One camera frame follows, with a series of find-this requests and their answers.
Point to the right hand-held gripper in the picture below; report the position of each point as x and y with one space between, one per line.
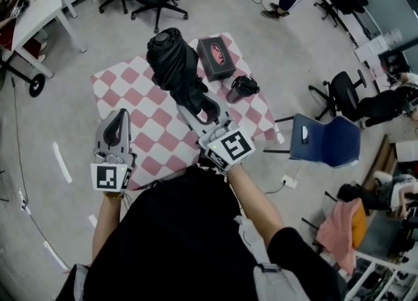
233 148

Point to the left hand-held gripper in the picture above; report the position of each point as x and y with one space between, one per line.
106 175

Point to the black umbrella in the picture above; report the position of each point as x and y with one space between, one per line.
174 64

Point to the person's left forearm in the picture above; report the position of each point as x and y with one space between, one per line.
106 224

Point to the person's right forearm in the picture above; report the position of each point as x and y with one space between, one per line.
254 201

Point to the pink white checkered tablecloth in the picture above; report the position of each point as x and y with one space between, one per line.
143 113

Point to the black tissue box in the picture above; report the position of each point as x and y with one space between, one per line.
216 58

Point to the black wheel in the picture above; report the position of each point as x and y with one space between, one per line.
36 85

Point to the white power strip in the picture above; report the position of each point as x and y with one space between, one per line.
290 182

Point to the blue plastic chair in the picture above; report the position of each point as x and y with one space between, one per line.
326 141

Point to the person's black shirt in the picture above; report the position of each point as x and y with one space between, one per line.
183 241

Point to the small black office chair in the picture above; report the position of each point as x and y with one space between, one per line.
343 94

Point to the white table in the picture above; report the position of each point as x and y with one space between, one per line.
39 9

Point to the pink cloth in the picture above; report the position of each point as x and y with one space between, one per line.
336 231

